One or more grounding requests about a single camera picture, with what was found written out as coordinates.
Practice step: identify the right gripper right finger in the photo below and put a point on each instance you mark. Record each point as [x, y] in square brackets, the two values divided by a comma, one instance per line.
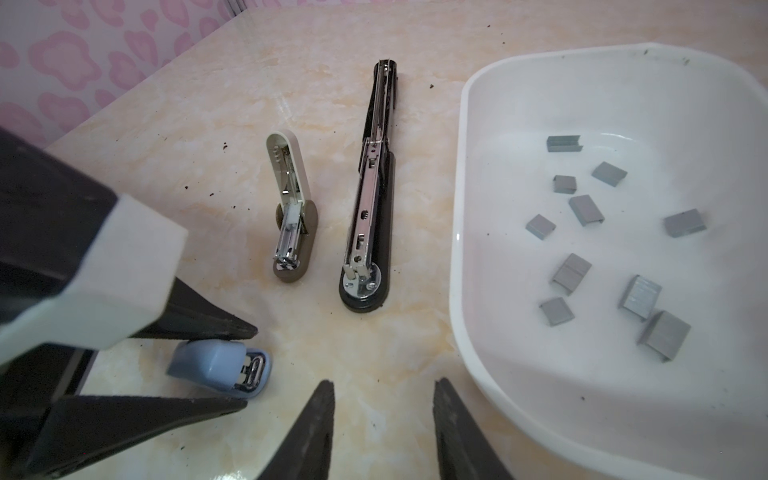
[463, 452]

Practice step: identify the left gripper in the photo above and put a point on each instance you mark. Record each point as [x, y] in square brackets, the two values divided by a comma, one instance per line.
[44, 436]

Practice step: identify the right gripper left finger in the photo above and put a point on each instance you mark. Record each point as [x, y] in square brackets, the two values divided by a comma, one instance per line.
[306, 451]

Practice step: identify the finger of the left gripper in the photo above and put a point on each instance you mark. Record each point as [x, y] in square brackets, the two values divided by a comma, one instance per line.
[189, 316]

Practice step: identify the blue mini stapler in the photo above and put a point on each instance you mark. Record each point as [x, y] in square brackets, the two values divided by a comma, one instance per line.
[226, 367]

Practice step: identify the black stapler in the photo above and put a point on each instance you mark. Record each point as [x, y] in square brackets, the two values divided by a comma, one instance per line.
[365, 277]

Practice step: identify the grey staple strip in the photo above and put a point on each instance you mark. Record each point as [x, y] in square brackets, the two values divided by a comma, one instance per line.
[571, 273]
[665, 335]
[586, 210]
[563, 143]

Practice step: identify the white plastic tray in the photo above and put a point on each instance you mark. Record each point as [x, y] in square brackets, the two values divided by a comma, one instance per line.
[675, 157]

